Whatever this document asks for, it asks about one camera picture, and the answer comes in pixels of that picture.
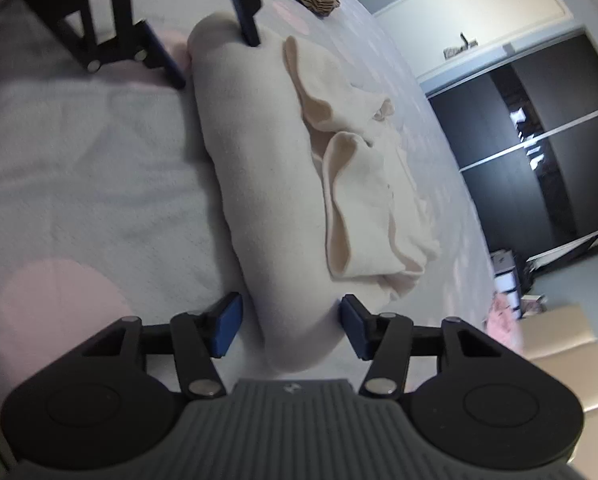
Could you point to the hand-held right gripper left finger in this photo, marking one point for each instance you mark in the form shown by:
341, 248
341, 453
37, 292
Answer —
226, 325

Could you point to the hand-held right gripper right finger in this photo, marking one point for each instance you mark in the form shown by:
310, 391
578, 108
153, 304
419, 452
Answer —
354, 327

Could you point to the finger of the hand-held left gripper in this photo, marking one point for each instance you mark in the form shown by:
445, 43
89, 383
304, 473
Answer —
249, 20
166, 55

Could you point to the cream garment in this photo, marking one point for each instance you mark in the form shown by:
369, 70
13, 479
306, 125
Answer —
269, 185

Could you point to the pink pillow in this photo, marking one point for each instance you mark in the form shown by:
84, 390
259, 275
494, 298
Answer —
504, 320

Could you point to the white nightstand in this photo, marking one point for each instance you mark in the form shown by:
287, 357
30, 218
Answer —
506, 280

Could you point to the small hanging pouch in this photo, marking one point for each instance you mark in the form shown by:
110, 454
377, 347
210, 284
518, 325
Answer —
454, 51

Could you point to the beige padded headboard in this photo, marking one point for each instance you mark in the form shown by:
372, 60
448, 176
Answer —
569, 355

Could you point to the cream door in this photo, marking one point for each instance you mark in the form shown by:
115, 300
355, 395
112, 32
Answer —
479, 5

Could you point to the black sliding wardrobe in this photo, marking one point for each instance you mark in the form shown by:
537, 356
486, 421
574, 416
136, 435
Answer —
554, 160

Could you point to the picture frame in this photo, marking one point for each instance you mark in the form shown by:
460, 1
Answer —
534, 305

